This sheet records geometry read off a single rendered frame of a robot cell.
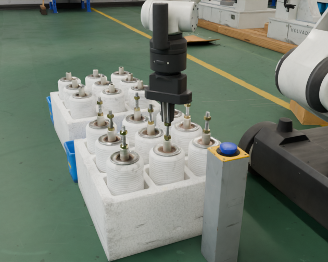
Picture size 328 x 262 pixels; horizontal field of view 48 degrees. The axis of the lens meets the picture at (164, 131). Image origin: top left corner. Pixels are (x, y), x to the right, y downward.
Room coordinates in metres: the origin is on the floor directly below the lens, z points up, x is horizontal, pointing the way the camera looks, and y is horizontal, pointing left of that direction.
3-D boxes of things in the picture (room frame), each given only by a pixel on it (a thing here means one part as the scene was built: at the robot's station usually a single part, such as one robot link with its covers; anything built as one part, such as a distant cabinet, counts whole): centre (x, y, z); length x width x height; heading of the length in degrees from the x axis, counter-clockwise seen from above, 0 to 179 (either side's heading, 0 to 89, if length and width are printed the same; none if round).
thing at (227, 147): (0.74, -0.15, 0.32); 0.04 x 0.04 x 0.02
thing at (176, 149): (0.87, -0.01, 0.25); 0.08 x 0.08 x 0.01
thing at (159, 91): (0.87, -0.01, 0.46); 0.13 x 0.10 x 0.12; 64
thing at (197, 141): (0.92, -0.12, 0.25); 0.08 x 0.08 x 0.01
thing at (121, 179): (0.82, 0.10, 0.16); 0.10 x 0.10 x 0.18
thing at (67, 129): (1.47, 0.25, 0.09); 0.39 x 0.39 x 0.18; 25
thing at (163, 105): (0.87, 0.00, 0.37); 0.03 x 0.02 x 0.06; 154
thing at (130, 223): (0.98, 0.04, 0.09); 0.39 x 0.39 x 0.18; 24
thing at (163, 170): (0.87, -0.01, 0.16); 0.10 x 0.10 x 0.18
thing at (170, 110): (0.86, -0.02, 0.37); 0.03 x 0.02 x 0.06; 154
